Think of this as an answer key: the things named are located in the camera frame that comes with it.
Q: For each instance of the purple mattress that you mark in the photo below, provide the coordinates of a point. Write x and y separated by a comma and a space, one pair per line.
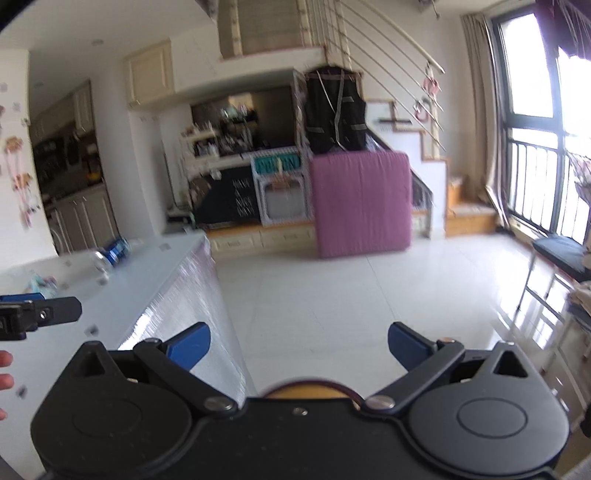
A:
360, 203

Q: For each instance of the white storage shelf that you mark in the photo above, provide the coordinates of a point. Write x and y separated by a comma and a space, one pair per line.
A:
198, 145

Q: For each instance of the white toy kitchen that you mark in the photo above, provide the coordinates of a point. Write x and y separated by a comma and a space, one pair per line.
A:
281, 189

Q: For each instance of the dark red curtain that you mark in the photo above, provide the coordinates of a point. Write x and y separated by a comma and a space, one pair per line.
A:
561, 23

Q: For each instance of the white table with foil side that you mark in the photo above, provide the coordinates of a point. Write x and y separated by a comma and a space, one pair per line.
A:
138, 286

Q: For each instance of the black window railing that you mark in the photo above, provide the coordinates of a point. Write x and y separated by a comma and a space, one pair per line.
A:
540, 184

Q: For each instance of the black vest on hanger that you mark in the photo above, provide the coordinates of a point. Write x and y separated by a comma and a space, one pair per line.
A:
334, 110

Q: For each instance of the cream kitchen cabinets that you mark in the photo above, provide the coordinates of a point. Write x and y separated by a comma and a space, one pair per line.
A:
69, 152

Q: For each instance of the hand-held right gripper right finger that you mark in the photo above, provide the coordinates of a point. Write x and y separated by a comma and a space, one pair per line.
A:
407, 345

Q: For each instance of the pink wall decoration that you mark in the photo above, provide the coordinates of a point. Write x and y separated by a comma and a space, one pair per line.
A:
21, 184

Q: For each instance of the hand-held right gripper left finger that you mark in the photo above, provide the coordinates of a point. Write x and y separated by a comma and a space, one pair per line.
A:
189, 345

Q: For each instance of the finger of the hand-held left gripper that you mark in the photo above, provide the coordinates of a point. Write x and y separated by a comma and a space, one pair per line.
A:
55, 310

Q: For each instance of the light blue snack wrapper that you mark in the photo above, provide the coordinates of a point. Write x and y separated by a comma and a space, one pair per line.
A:
42, 282

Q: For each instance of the wooden staircase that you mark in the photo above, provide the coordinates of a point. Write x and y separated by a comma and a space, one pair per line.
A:
466, 217

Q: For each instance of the person's left hand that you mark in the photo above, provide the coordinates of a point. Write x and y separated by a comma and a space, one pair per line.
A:
5, 382

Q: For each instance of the metal bench with dark cushion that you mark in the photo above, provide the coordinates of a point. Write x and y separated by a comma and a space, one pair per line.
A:
561, 251

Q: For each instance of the beige curtain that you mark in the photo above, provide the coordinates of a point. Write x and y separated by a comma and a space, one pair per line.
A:
485, 115

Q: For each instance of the metal stair railing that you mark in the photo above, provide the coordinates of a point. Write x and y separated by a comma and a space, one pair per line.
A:
392, 60

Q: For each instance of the black board with white marks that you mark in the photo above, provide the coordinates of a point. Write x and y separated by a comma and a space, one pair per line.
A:
226, 196

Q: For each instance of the cream drawer cabinet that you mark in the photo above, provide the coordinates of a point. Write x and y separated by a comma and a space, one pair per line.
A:
263, 237

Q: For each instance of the wooden bin with dark rim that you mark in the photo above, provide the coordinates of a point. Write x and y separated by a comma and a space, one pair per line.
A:
304, 386

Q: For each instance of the clear plastic bottle blue label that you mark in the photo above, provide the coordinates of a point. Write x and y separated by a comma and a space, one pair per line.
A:
113, 251

